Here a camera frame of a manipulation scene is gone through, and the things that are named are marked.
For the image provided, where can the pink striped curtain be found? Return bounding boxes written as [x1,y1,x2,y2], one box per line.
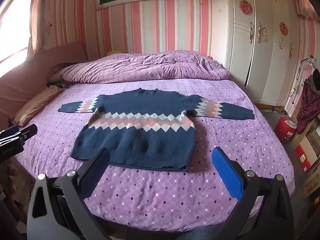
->
[29,0,103,58]

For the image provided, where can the bed with purple dotted sheet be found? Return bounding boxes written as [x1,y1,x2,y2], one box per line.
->
[10,77,295,232]

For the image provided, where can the red canister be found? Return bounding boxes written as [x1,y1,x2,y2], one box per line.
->
[274,114,298,144]

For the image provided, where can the white metal rack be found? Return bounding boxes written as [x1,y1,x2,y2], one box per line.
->
[291,55,317,105]

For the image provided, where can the brown cardboard box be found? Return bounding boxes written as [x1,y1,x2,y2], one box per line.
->
[302,170,320,198]

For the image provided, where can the pink padded headboard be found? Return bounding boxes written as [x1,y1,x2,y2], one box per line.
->
[0,41,88,130]

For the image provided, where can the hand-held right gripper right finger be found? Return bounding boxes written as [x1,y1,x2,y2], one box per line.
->
[211,147,294,240]

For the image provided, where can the purple dotted quilt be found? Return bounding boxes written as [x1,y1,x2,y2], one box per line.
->
[47,51,230,85]

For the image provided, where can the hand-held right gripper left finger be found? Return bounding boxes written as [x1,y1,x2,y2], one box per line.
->
[26,148,110,240]

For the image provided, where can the red cardboard box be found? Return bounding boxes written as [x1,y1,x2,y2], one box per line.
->
[294,135,319,173]

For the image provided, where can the white ornate wardrobe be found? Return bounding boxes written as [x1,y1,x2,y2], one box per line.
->
[210,0,300,108]

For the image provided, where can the bright window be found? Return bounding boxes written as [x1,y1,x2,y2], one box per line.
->
[0,0,34,78]

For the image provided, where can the brown pillow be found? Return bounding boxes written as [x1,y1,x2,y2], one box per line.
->
[12,85,67,127]

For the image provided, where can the dark red hanging clothes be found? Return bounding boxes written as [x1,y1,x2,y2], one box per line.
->
[296,80,320,134]

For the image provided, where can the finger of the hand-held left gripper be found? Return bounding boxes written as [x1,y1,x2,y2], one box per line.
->
[0,126,20,140]
[17,124,38,142]

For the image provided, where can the navy diamond pattern sweater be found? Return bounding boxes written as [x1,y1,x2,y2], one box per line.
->
[58,87,255,172]

